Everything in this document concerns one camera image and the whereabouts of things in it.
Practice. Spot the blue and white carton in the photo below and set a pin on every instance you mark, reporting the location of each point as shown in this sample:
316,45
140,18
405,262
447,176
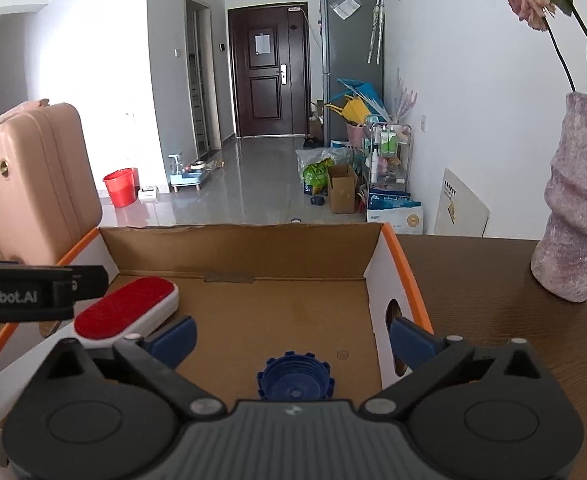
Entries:
393,212

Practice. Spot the clear folded umbrella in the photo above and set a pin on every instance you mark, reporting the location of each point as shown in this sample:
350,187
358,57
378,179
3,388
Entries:
376,25

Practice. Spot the red and white lint brush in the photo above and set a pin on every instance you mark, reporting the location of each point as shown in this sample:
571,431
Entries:
118,307

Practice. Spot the red plastic bucket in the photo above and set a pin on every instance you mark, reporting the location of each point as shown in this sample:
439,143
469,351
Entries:
121,187

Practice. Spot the pale purple dried stems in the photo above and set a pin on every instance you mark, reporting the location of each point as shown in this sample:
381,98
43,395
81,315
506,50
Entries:
404,100

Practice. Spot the clear plastic document sleeve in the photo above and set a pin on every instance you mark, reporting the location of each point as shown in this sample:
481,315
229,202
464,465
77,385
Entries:
346,7

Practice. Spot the brown cardboard carton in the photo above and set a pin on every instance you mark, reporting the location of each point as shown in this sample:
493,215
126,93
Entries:
342,192

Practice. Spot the dark brown entrance door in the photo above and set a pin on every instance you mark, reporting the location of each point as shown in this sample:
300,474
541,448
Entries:
268,95

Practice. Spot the bunch of dried pink roses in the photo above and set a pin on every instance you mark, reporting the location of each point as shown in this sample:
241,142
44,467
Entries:
526,0

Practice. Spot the green plastic bag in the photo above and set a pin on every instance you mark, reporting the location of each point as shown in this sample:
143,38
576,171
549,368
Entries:
316,172

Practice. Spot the white paper notice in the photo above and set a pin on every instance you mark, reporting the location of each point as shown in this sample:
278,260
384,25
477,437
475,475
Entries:
263,44

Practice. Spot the white flat board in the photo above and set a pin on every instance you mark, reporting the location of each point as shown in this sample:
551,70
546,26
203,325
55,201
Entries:
461,207

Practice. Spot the pet water feeder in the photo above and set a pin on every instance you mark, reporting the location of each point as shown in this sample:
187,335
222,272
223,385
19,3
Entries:
186,177

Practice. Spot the blue plastic object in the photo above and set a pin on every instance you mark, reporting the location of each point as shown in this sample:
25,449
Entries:
356,87

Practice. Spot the pink hard-shell suitcase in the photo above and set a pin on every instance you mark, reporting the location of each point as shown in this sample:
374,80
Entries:
33,185

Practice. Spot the pale purple textured vase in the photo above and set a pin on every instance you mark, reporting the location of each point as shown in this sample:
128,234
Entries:
578,210

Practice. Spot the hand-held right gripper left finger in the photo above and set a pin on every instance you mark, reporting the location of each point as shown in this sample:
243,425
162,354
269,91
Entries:
173,340

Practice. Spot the yellow plastic object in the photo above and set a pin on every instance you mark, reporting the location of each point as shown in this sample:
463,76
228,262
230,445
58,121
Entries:
351,110

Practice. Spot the blue plastic bottle cap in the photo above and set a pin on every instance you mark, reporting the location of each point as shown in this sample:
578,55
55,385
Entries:
293,375

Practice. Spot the grey refrigerator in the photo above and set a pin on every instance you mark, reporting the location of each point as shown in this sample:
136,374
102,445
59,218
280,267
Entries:
353,50

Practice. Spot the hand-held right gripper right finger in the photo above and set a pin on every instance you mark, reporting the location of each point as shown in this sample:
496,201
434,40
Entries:
409,342

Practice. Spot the pink waste bin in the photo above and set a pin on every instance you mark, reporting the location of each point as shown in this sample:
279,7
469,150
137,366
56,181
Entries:
355,135

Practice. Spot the red cardboard box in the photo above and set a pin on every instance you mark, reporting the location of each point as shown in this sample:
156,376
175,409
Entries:
273,310

